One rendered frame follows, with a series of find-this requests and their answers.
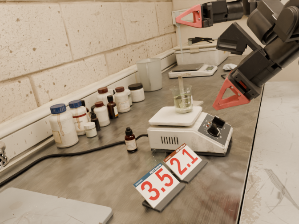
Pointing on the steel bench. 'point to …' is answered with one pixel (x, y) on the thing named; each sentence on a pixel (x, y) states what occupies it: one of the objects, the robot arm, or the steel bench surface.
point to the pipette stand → (183, 84)
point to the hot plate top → (158, 119)
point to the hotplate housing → (193, 140)
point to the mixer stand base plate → (48, 209)
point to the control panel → (224, 132)
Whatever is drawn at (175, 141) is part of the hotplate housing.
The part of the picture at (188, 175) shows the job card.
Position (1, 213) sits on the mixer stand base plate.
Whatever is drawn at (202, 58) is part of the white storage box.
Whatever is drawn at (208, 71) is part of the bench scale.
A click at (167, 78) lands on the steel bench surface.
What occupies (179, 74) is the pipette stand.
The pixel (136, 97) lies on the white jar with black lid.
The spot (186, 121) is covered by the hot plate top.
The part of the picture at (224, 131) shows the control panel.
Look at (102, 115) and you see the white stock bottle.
